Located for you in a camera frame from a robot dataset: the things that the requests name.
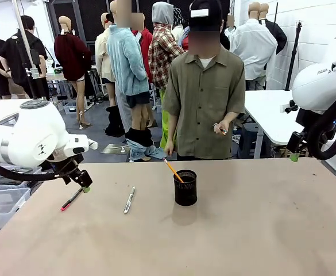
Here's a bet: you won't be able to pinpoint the black marker with pink cap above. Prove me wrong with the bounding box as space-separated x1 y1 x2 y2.
60 188 84 212

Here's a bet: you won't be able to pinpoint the black tripod stand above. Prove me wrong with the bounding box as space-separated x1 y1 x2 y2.
284 20 304 91

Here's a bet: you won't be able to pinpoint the black mesh pen holder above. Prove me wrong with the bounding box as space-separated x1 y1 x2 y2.
173 169 198 207

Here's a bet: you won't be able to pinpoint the mannequin in cream jacket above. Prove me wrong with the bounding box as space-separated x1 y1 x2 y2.
94 12 117 108

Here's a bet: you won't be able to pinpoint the grey floor crate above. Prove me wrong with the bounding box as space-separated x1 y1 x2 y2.
62 101 78 116

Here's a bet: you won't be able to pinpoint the silver pen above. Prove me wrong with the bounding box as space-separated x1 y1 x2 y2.
123 186 136 214

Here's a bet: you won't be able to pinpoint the mannequin in white shirt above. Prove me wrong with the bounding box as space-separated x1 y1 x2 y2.
230 1 278 90

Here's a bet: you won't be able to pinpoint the olive short-sleeve shirt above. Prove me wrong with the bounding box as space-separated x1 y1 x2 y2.
162 47 246 160

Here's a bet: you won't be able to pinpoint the clear plastic storage bin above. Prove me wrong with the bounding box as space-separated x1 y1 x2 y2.
0 186 32 231

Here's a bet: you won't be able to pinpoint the yellow pencil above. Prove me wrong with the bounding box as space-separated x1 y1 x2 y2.
163 158 184 183

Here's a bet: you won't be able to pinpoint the person's right hand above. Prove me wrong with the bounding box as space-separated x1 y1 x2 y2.
164 140 176 158

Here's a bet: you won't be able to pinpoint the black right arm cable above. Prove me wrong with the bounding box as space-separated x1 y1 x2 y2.
307 93 336 161

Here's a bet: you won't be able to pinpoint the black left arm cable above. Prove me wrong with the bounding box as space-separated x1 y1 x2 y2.
0 151 64 182

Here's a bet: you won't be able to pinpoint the person's right forearm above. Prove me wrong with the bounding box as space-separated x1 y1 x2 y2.
167 113 179 143

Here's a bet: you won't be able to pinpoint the bystander in black jacket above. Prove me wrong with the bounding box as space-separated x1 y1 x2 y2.
0 15 51 100

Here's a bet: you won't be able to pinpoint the white vertical pole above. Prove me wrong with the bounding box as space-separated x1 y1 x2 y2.
11 0 40 99

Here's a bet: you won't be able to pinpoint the black cap with white tag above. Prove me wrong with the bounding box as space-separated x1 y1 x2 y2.
189 0 224 33

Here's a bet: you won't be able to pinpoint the metal mannequin base plate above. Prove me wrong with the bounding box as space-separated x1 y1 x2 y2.
99 143 130 156

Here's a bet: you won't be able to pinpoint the mannequin in black jacket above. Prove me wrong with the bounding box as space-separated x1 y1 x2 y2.
258 2 288 56

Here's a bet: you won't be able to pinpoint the mannequin in plaid shirt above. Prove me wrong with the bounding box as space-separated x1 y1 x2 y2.
148 1 186 149

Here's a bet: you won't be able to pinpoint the person's left hand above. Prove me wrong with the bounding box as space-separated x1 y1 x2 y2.
215 120 232 136

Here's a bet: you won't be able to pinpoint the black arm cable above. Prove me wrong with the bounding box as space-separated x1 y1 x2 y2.
0 151 64 182
307 93 336 161

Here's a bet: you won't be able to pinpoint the mannequin in blue fleece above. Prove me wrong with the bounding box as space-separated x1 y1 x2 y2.
106 0 166 162

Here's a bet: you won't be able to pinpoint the mannequin in maroon sweater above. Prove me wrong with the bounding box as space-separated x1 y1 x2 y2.
53 15 93 130

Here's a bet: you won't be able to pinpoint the mannequin in red jacket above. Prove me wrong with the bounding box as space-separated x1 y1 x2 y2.
131 13 155 85

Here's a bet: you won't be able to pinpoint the person's left forearm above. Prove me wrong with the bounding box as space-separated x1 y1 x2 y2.
223 110 241 125

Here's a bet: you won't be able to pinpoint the black boots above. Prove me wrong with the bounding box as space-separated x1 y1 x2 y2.
104 105 126 138

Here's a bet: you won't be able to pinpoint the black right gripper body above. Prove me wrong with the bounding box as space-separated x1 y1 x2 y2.
285 131 311 158

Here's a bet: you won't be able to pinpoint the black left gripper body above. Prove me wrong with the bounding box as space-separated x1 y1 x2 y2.
54 159 94 188

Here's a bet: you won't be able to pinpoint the white table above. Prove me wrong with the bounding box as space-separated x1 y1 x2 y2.
243 89 307 159

